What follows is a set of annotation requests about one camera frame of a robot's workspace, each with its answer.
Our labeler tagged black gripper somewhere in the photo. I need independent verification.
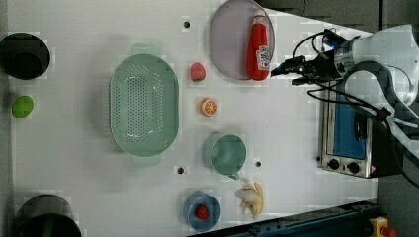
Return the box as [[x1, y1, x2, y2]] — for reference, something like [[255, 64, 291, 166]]
[[271, 50, 341, 86]]

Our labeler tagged red plush ketchup bottle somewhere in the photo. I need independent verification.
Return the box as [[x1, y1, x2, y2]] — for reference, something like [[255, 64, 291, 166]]
[[246, 10, 270, 81]]

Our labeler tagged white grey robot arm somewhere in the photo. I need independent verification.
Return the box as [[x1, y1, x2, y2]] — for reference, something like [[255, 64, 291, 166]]
[[270, 24, 418, 157]]

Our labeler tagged grey round plate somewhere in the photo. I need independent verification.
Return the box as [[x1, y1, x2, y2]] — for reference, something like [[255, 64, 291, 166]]
[[209, 0, 275, 80]]

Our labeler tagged silver toaster oven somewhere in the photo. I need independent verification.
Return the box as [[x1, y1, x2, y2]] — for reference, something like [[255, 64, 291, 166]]
[[320, 91, 402, 179]]

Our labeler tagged orange toy half slice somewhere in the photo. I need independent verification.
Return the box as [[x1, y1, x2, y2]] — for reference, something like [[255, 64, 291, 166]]
[[199, 98, 218, 117]]

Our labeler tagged red toy strawberry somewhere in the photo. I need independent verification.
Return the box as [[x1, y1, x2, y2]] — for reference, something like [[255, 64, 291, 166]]
[[190, 62, 206, 82]]

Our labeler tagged peeled toy banana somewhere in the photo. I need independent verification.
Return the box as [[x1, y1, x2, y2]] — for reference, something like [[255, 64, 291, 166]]
[[235, 182, 264, 219]]

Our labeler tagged green perforated colander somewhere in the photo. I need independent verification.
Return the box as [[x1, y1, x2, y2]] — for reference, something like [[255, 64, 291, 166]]
[[109, 43, 179, 167]]

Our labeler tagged blue bowl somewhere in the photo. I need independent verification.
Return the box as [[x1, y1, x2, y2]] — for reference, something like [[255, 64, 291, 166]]
[[183, 191, 220, 232]]

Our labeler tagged small red strawberry in bowl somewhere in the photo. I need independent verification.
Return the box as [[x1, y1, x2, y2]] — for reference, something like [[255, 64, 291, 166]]
[[195, 204, 210, 220]]

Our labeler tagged yellow red emergency button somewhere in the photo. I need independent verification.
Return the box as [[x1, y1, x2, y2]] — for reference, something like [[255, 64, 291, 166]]
[[370, 217, 397, 237]]

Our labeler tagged black round base upper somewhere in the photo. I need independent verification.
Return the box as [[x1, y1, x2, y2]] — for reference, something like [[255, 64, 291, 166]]
[[0, 33, 50, 80]]

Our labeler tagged black round base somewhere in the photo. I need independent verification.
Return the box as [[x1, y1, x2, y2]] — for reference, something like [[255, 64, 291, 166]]
[[13, 195, 82, 237], [0, 33, 50, 80]]

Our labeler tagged green toy fruit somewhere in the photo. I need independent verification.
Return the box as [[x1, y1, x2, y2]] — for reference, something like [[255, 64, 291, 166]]
[[12, 96, 34, 119]]

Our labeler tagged black round base lower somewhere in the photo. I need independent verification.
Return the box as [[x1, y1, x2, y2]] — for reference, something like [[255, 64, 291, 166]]
[[13, 195, 82, 237]]

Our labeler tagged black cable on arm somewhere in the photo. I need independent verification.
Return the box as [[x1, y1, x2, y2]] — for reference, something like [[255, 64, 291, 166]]
[[292, 30, 419, 191]]

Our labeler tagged green cup with handle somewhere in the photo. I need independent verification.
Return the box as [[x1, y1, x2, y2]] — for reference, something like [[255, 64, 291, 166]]
[[202, 132, 247, 181]]

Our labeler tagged blue metal frame rail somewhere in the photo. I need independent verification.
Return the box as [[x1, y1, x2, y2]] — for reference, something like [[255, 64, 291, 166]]
[[189, 201, 380, 237]]

